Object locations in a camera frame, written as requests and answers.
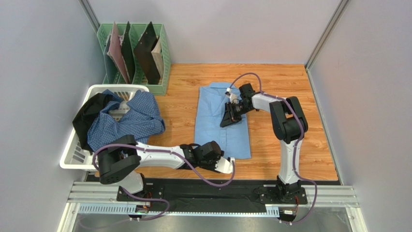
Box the light blue long sleeve shirt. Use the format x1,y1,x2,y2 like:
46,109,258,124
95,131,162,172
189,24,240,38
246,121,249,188
194,82,251,160

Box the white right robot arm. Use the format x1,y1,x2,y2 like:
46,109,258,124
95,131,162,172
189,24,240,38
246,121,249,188
220,84,308,203

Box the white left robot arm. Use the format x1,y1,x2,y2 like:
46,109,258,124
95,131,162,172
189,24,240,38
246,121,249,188
92,135,233,194

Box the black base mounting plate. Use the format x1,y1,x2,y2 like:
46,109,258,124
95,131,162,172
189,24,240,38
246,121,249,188
116,177,308,213

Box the blue checkered shirt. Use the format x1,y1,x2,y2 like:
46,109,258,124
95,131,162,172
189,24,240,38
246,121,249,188
87,89,166,152

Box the beige board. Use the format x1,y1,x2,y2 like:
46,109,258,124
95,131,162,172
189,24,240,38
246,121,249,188
151,37,164,78

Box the black board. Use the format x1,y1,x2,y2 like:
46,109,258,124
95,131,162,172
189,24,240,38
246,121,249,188
133,22,161,85

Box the green plastic file rack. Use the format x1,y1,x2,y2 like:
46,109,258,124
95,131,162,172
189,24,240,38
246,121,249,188
97,22,171,95

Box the dark green board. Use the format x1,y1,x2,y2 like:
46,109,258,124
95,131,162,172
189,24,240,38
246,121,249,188
121,22,135,84

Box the pink board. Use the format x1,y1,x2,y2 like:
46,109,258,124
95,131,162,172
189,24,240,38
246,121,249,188
107,22,130,84

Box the black garment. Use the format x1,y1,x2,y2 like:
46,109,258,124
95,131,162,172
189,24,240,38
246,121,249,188
72,93,113,152

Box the white plastic laundry basket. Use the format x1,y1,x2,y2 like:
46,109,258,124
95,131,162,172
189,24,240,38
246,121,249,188
59,84,149,172

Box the right corner aluminium profile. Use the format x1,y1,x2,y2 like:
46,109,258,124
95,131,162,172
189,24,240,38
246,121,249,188
305,0,351,70

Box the corner aluminium profile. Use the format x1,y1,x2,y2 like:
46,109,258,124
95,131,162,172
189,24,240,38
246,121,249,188
305,0,351,70
79,0,100,33

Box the left corner aluminium profile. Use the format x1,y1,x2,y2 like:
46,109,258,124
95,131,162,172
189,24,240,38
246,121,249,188
79,0,100,33

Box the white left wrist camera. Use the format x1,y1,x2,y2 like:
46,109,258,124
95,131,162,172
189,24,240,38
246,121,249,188
214,157,235,174

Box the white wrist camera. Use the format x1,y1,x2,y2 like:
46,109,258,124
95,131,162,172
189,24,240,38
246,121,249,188
225,87,240,103
214,157,235,174

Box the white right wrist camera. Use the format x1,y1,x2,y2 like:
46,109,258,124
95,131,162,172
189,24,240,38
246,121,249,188
225,87,240,103

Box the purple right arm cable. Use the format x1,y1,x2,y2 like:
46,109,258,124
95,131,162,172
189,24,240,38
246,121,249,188
228,72,319,225

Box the aluminium frame rail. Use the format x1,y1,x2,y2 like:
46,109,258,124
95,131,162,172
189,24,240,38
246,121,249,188
65,182,367,232

